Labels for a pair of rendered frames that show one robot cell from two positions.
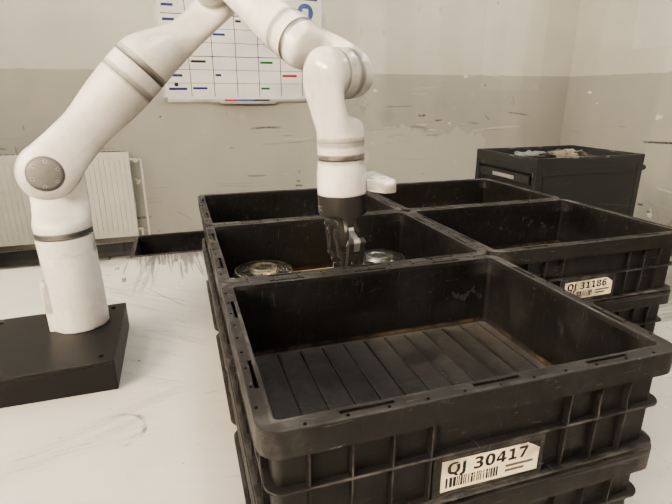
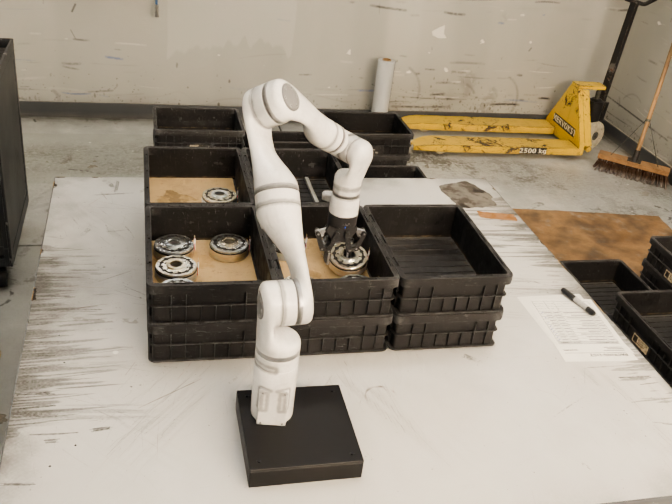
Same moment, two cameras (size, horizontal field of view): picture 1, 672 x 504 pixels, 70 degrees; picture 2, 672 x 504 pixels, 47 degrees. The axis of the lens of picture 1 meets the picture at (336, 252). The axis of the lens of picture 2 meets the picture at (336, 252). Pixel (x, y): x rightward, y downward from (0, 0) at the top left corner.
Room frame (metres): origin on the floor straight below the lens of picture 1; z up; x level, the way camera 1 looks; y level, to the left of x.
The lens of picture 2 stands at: (0.68, 1.76, 1.90)
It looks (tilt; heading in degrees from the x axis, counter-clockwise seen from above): 30 degrees down; 272
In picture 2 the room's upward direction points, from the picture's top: 7 degrees clockwise
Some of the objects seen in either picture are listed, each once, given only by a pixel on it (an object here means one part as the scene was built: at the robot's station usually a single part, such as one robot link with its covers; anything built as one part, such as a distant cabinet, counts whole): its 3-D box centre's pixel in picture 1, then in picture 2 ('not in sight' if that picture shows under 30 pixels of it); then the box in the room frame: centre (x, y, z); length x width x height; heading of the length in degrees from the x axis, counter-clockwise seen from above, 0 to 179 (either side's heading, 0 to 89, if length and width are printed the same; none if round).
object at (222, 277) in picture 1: (334, 245); (324, 243); (0.77, 0.00, 0.92); 0.40 x 0.30 x 0.02; 108
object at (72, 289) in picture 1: (74, 279); (274, 379); (0.81, 0.47, 0.84); 0.09 x 0.09 x 0.17; 7
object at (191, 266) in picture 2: not in sight; (176, 266); (1.12, 0.12, 0.86); 0.10 x 0.10 x 0.01
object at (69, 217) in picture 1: (55, 192); (280, 319); (0.81, 0.48, 1.00); 0.09 x 0.09 x 0.17; 22
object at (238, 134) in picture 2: not in sight; (197, 163); (1.49, -1.57, 0.37); 0.40 x 0.30 x 0.45; 18
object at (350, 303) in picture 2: (334, 273); (322, 260); (0.77, 0.00, 0.87); 0.40 x 0.30 x 0.11; 108
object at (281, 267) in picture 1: (263, 270); not in sight; (0.81, 0.13, 0.86); 0.10 x 0.10 x 0.01
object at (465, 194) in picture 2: not in sight; (467, 193); (0.30, -0.91, 0.71); 0.22 x 0.19 x 0.01; 108
